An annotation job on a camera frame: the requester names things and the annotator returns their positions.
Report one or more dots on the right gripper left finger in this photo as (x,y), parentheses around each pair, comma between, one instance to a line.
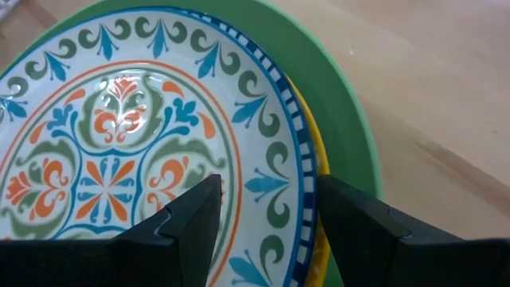
(119,263)

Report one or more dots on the yellow white patterned plate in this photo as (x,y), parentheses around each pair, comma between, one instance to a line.
(323,159)

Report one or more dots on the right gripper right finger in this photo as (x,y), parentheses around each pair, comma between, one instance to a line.
(398,259)

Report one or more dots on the large green plate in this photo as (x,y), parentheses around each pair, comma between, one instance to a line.
(318,60)

